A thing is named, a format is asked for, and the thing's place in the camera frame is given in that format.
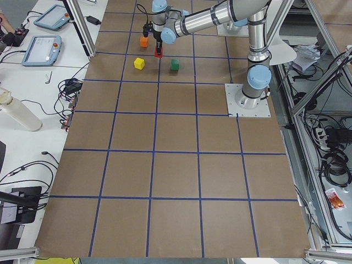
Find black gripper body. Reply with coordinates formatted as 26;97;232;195
153;31;163;49

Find red wooden block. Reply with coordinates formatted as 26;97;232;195
154;48;163;58

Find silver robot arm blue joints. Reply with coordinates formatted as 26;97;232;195
151;0;293;108

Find orange wooden block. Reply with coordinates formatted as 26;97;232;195
140;36;149;48

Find green wooden block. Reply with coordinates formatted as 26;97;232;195
170;59;179;71

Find yellow wooden block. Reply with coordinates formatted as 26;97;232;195
134;57;145;70

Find black power adapter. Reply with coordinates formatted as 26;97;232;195
86;15;101;25

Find blue teach pendant far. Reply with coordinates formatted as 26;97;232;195
34;4;70;31

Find blue teach pendant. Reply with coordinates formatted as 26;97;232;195
34;4;70;31
21;35;62;67

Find blue teach pendant near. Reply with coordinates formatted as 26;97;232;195
21;35;62;67

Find red snack packet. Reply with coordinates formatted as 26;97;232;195
325;188;345;210

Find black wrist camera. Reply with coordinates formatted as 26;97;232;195
142;23;153;37

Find aluminium frame post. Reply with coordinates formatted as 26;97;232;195
63;0;96;58

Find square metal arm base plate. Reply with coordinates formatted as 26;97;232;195
224;84;271;118

